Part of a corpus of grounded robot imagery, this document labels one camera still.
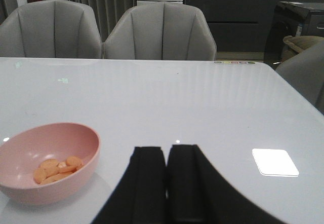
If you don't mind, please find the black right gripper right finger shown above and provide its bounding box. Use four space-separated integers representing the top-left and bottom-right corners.
167 145 281 223

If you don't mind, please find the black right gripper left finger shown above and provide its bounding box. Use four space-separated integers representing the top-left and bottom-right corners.
92 146 166 223

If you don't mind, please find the orange ham slices pile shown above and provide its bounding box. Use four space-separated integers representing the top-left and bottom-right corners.
33 156 84 185

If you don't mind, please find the pink plastic bowl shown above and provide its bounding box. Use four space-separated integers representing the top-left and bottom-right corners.
1 123 100 205

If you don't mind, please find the grey chair at table side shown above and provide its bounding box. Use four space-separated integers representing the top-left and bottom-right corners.
276 42 323 113

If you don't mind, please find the right grey upholstered chair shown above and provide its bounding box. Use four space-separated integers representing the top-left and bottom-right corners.
104 2 217 61

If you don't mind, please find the grey upholstered chair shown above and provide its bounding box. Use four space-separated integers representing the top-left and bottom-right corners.
1 0 102 59
104 2 217 61

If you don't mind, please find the tan cushion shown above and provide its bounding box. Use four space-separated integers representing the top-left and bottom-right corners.
281 35 323 62

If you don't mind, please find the grey counter with white top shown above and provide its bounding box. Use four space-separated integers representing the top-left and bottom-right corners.
184 0 323 53

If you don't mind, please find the left grey upholstered chair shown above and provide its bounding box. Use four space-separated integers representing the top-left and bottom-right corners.
1 0 102 59

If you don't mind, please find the dark glossy appliance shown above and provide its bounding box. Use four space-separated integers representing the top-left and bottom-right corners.
263 2 323 69

